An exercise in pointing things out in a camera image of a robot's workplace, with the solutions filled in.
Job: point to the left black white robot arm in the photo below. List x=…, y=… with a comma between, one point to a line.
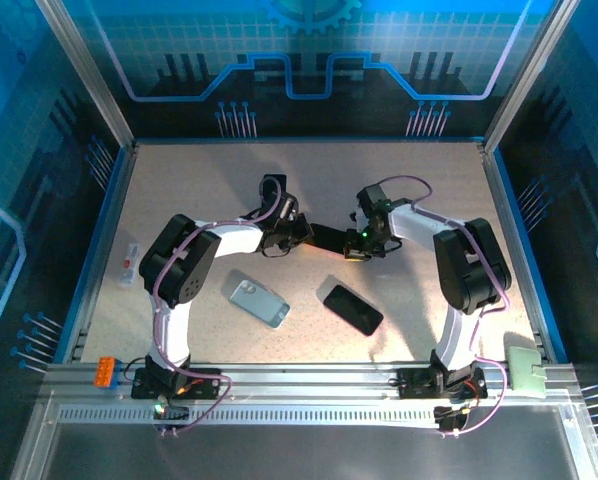
x=179, y=260

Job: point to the black smartphone pink edge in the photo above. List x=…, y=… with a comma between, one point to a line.
x=353, y=310

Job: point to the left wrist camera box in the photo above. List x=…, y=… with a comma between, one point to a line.
x=289, y=205

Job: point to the aluminium mounting rail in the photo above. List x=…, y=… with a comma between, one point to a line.
x=304, y=380

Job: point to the orange connector block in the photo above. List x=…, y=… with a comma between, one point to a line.
x=104, y=372

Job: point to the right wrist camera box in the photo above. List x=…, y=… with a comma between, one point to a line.
x=360, y=215

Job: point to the light blue phone case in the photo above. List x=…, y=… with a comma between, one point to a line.
x=259, y=304

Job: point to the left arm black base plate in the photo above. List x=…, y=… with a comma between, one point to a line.
x=204, y=384

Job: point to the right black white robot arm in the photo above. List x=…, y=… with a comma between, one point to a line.
x=469, y=265

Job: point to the black smartphone silver edge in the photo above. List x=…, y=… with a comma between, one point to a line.
x=329, y=236

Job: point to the grey metal front panel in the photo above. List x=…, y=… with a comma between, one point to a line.
x=304, y=450

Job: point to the black plug with yellow connector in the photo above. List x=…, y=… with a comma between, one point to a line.
x=451, y=417

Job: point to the aluminium side rail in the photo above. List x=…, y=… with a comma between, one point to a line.
x=502, y=200
x=117, y=200

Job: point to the black plug with green light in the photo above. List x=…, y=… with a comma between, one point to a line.
x=171, y=412

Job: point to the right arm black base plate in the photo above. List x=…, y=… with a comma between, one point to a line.
x=414, y=382

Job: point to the pale green bracket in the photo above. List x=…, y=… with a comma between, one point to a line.
x=526, y=372

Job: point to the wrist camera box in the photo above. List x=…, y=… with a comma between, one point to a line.
x=289, y=205
x=360, y=215

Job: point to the aluminium frame post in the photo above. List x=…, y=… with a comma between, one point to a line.
x=84, y=70
x=529, y=70

